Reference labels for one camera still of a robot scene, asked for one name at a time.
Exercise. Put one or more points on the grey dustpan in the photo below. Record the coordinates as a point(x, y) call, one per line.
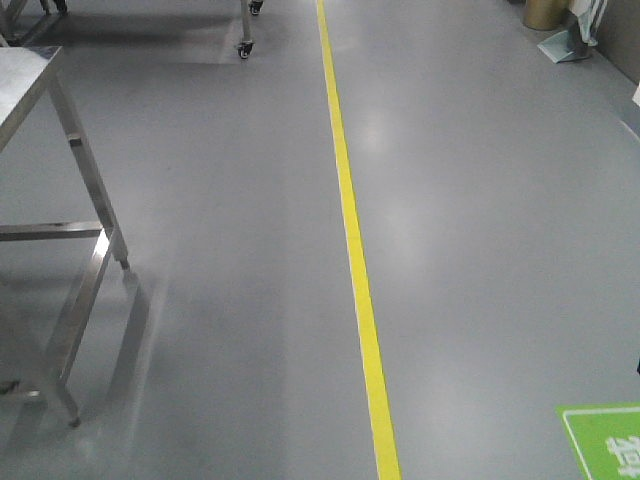
point(579, 36)

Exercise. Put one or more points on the gold cylindrical bin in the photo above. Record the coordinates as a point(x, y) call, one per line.
point(544, 15)

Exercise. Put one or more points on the wheeled steel cart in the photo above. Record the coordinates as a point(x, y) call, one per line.
point(109, 29)

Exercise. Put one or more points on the stainless steel table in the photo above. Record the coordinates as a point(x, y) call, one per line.
point(28, 73)

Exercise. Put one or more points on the green floor sign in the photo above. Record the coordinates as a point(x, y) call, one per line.
point(604, 439)

